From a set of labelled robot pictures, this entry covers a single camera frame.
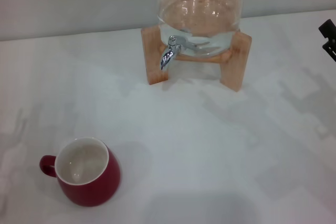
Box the red ceramic cup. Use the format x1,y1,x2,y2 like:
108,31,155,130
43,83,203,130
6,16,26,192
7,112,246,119
39,136,122,206

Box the silver metal faucet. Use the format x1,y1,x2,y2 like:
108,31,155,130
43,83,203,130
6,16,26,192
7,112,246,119
159,35,200,72

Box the glass water dispenser jar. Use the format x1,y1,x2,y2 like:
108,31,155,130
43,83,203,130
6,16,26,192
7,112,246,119
156,0,242,58

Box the wooden dispenser stand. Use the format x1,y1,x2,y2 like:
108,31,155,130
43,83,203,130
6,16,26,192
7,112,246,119
140,26,253,93

